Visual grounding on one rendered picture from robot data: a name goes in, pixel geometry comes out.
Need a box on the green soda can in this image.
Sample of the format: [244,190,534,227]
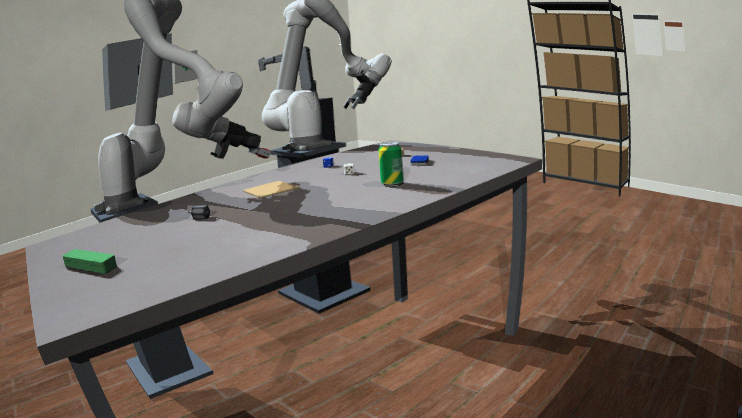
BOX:
[378,142,404,187]

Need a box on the beige flat mat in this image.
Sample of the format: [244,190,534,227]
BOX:
[243,181,299,198]

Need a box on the green rectangular box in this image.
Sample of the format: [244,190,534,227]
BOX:
[63,249,117,274]

